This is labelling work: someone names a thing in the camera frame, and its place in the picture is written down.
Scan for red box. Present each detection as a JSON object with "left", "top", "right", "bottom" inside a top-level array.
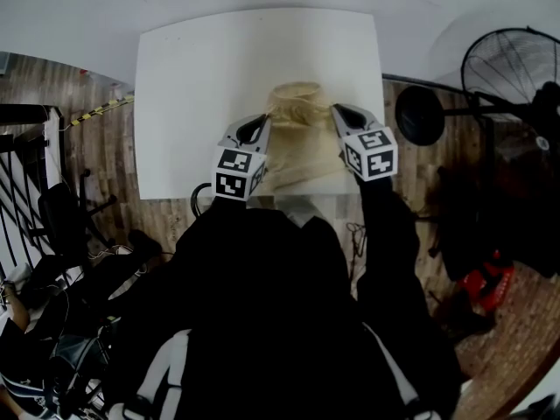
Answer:
[{"left": 457, "top": 249, "right": 516, "bottom": 313}]

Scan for dark grey bag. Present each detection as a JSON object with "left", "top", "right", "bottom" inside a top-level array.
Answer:
[{"left": 45, "top": 321, "right": 116, "bottom": 406}]

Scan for cream yellow shorts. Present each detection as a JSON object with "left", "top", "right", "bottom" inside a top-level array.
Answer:
[{"left": 262, "top": 80, "right": 351, "bottom": 196}]

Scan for black metal railing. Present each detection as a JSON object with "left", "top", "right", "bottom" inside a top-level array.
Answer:
[{"left": 0, "top": 102, "right": 67, "bottom": 279}]

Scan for black cable loop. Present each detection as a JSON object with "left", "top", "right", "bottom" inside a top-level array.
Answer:
[{"left": 190, "top": 182, "right": 215, "bottom": 216}]

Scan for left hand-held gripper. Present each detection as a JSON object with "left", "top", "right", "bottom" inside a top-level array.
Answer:
[{"left": 211, "top": 114, "right": 272, "bottom": 201}]

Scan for black standing fan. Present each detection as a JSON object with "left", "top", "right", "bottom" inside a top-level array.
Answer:
[{"left": 395, "top": 26, "right": 560, "bottom": 174}]

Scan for yellow black striped floor strip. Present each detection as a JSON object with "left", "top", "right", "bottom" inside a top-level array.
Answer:
[{"left": 69, "top": 94, "right": 136, "bottom": 127}]

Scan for white board panel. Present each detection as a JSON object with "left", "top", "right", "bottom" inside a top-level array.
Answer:
[{"left": 43, "top": 106, "right": 67, "bottom": 183}]

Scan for black office chair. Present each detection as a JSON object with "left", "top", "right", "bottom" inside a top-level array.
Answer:
[
  {"left": 37, "top": 168, "right": 119, "bottom": 253},
  {"left": 430, "top": 146, "right": 560, "bottom": 279}
]

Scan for person's right forearm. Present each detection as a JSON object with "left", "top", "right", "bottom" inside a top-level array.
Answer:
[{"left": 354, "top": 175, "right": 424, "bottom": 291}]

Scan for person's black jacket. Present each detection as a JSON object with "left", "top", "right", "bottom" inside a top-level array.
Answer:
[{"left": 104, "top": 175, "right": 465, "bottom": 420}]

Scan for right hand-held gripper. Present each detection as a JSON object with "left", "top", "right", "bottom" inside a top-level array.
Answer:
[{"left": 331, "top": 104, "right": 399, "bottom": 182}]

